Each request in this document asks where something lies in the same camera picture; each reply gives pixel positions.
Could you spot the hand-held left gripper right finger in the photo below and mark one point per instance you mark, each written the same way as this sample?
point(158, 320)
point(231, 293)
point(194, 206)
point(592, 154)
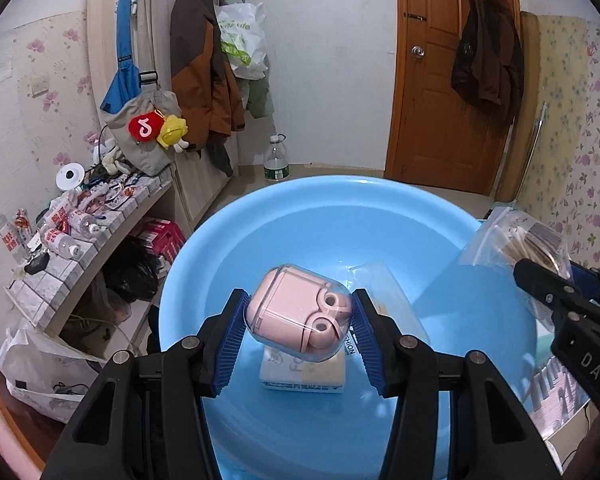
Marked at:
point(367, 345)

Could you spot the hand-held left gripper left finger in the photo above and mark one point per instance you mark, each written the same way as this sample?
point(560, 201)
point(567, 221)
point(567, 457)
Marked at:
point(230, 345)

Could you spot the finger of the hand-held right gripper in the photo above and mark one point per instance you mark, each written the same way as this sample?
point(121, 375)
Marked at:
point(592, 280)
point(545, 285)

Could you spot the clear zip bag of sticks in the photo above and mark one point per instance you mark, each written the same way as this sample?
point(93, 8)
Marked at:
point(500, 240)

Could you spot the pink earbud case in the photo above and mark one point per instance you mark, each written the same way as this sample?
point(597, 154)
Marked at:
point(290, 310)

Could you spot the yellow white tissue pack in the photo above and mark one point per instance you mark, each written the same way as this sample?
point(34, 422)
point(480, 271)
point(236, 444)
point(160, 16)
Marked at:
point(300, 375)

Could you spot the light blue plastic basin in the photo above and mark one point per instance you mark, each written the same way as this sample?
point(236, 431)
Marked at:
point(305, 225)

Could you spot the person's right forearm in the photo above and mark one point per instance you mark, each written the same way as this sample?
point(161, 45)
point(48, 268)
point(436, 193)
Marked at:
point(595, 455)

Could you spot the grey shoulder bag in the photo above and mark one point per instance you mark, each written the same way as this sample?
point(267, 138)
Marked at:
point(145, 160)

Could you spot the scenic printed desktop table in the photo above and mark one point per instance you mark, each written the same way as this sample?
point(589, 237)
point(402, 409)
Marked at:
point(555, 400)

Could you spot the red white boxes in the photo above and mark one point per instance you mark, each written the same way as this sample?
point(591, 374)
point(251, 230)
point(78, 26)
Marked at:
point(162, 240)

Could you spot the black plastic bag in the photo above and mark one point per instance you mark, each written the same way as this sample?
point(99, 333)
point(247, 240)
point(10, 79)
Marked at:
point(130, 270)

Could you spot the white tiled shelf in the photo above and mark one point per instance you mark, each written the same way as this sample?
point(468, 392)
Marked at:
point(60, 295)

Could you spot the white plastic floor bag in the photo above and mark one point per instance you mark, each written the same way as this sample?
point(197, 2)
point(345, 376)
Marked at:
point(45, 375)

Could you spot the large clear water bottle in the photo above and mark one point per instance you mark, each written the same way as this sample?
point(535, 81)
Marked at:
point(275, 162)

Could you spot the lying clear red-label bottle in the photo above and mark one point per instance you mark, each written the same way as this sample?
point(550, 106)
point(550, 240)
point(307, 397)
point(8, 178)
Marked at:
point(60, 242)
point(85, 221)

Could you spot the pile of small white packets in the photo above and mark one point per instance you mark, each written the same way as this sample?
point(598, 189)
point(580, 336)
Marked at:
point(112, 192)

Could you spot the brown wooden door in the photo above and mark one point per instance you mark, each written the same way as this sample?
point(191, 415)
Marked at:
point(430, 110)

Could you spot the small black device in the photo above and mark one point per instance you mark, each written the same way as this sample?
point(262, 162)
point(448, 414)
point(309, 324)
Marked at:
point(36, 263)

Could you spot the white plush toy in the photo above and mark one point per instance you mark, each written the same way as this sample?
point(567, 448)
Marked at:
point(114, 160)

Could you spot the yellow plush toy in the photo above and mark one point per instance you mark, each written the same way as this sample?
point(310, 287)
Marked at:
point(172, 132)

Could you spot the red plush toy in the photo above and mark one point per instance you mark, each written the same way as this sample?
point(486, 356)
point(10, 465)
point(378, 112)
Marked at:
point(145, 129)

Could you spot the white round device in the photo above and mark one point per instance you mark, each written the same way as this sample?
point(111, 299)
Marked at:
point(70, 176)

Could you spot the dark brown jacket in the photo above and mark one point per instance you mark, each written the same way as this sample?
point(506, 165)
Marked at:
point(485, 60)

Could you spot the small upright red-label bottle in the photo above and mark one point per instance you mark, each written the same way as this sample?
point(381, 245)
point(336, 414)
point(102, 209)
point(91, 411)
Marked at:
point(23, 225)

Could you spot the upright clear red-label bottle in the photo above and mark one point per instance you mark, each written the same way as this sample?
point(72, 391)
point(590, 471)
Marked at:
point(7, 237)

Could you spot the metal door knob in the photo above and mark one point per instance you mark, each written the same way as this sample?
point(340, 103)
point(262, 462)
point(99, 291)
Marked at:
point(418, 52)

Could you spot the brown orange jacket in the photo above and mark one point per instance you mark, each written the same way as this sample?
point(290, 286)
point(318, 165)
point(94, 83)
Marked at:
point(200, 70)

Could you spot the white green plastic bag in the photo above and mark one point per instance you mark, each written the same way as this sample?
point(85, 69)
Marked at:
point(242, 40)

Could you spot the blue hanging bag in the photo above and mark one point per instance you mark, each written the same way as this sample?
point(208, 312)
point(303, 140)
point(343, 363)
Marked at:
point(125, 50)

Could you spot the white wall socket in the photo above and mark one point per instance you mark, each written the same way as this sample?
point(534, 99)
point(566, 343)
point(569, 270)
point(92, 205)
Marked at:
point(39, 85)

